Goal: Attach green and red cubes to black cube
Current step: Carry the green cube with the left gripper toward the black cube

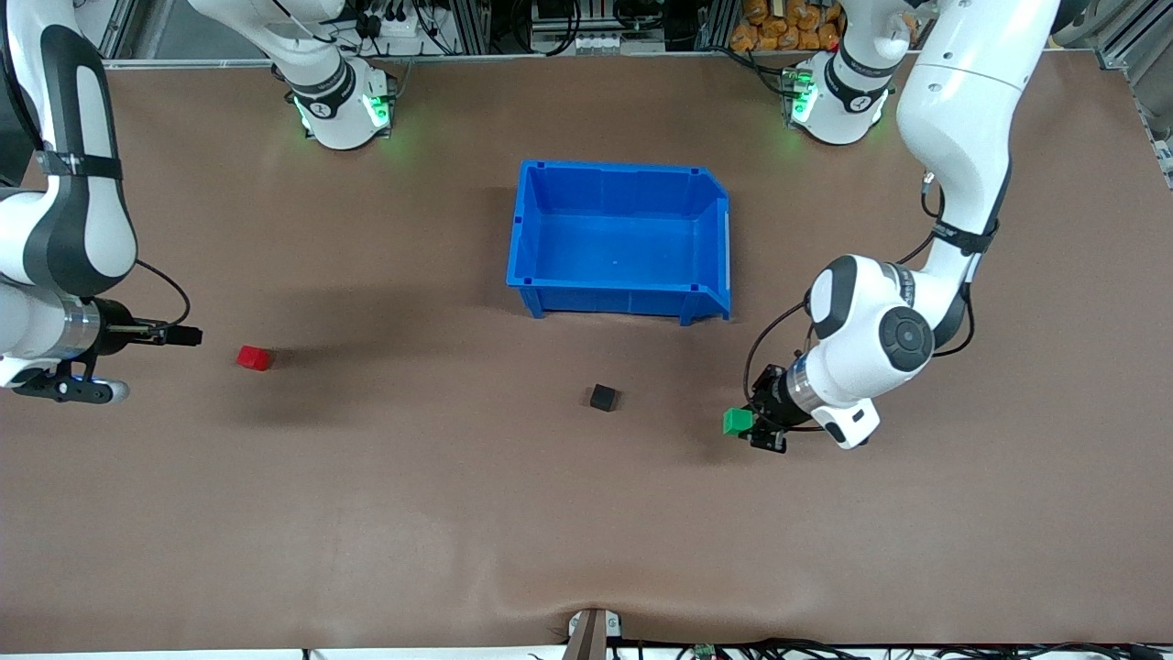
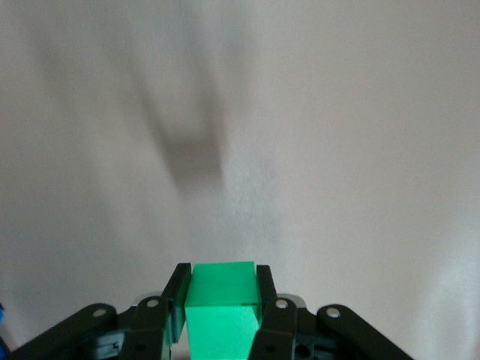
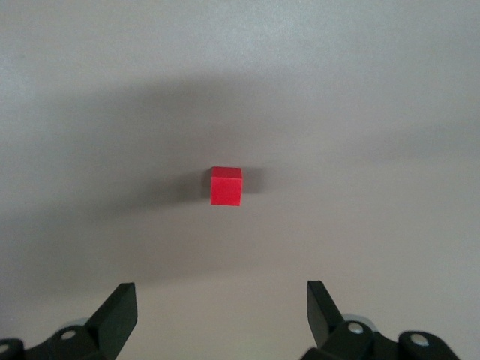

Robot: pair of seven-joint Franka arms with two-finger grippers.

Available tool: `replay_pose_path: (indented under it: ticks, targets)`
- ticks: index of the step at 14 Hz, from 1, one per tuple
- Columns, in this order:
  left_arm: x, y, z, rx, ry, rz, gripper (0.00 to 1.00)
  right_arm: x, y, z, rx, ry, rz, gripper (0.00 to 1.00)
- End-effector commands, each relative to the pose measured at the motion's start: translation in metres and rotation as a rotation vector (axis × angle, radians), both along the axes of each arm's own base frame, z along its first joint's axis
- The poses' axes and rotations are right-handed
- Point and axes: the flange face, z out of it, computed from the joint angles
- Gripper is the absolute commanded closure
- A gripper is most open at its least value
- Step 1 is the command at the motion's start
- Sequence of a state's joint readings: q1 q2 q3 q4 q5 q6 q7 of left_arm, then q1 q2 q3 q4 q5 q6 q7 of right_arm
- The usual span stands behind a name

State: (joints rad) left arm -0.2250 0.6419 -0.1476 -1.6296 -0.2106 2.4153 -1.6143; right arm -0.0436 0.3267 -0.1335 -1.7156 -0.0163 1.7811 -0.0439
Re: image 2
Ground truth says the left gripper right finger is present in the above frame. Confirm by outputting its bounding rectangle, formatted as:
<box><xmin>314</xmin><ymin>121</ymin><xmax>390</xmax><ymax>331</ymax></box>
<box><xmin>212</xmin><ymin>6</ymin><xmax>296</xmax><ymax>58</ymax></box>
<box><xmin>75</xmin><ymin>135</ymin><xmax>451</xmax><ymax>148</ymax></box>
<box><xmin>249</xmin><ymin>264</ymin><xmax>413</xmax><ymax>360</ymax></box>

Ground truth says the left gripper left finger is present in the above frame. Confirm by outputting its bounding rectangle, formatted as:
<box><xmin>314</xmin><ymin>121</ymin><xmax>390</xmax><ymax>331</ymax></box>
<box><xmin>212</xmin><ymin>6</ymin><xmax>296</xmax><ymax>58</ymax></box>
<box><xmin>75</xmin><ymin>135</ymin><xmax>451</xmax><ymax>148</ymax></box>
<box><xmin>7</xmin><ymin>262</ymin><xmax>193</xmax><ymax>360</ymax></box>

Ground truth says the green cube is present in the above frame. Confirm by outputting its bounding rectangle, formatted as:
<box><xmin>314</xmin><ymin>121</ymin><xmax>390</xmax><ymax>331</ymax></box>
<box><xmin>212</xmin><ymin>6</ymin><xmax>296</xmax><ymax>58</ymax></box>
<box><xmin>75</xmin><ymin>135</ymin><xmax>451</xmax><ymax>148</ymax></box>
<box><xmin>183</xmin><ymin>261</ymin><xmax>263</xmax><ymax>360</ymax></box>

